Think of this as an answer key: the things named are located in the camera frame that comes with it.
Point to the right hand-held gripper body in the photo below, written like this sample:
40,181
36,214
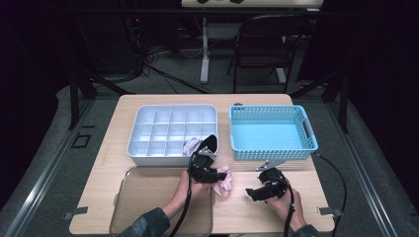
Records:
275,184

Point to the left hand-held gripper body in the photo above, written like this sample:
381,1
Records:
201,169

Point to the pink sock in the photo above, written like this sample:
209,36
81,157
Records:
224,189

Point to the white sock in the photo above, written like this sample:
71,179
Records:
191,146

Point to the black sock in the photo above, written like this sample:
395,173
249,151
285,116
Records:
210,141

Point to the blue plastic basket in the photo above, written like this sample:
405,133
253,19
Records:
263,135

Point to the grey divided storage box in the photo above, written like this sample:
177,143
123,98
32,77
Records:
148,160

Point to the transparent box lid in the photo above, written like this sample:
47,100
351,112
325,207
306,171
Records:
141,197

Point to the person's left hand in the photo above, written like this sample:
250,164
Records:
189,191

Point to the person's right hand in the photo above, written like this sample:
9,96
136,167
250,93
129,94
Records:
291,210

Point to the black metal stand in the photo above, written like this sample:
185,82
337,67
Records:
74,98
344,105

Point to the white desk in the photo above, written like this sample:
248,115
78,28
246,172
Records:
205,49

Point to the black folding chair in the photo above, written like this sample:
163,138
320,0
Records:
263,36

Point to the dark equipment rack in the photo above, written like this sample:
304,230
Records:
135,39

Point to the grey metal bracket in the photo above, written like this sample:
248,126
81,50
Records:
75,212
329,211

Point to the aluminium floor rail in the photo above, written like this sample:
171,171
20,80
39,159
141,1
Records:
372,194
39,184

